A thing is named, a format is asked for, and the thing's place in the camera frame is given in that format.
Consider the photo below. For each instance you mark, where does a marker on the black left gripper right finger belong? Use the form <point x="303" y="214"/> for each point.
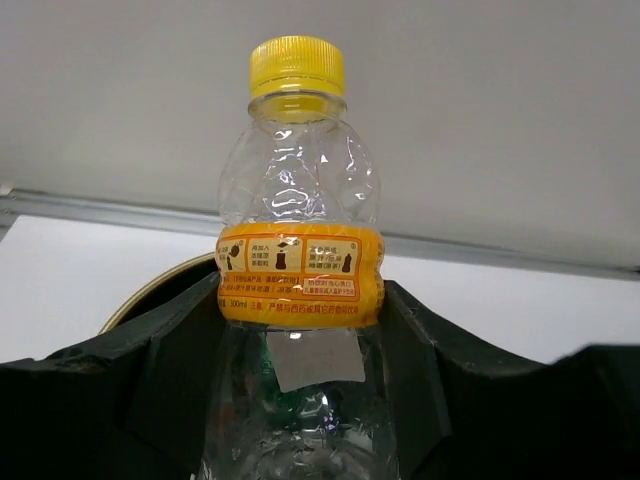
<point x="466" y="409"/>

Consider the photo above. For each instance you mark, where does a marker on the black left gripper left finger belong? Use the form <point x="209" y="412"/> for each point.
<point x="128" y="404"/>

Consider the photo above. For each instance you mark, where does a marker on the clear bottle yellow cap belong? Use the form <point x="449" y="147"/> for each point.
<point x="301" y="386"/>

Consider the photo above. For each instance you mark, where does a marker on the black bin gold rim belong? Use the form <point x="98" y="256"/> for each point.
<point x="162" y="289"/>

